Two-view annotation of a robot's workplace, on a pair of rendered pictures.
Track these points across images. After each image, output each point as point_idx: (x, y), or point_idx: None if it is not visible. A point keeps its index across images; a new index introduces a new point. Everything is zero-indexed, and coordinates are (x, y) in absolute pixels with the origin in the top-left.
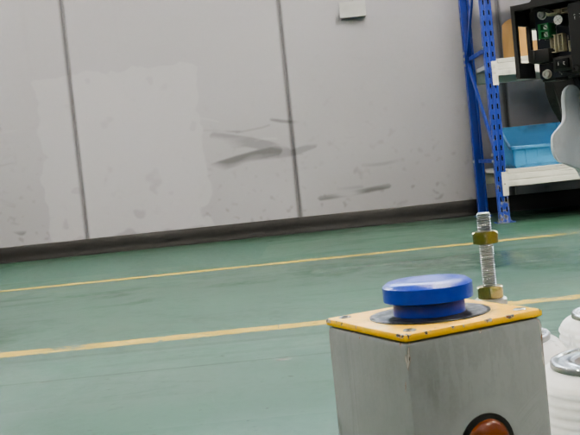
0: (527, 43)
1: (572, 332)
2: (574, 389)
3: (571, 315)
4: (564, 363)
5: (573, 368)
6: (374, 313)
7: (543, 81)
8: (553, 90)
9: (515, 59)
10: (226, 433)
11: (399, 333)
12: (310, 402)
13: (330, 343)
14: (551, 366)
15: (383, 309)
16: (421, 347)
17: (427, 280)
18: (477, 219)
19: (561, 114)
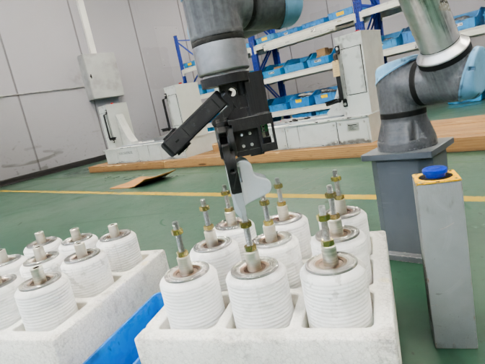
0: (260, 133)
1: (283, 271)
2: (364, 232)
3: (271, 271)
4: (351, 235)
5: (357, 230)
6: (447, 178)
7: (264, 153)
8: (236, 164)
9: (276, 139)
10: None
11: (453, 170)
12: None
13: (462, 184)
14: (356, 236)
15: (442, 180)
16: None
17: (434, 167)
18: (325, 208)
19: (236, 178)
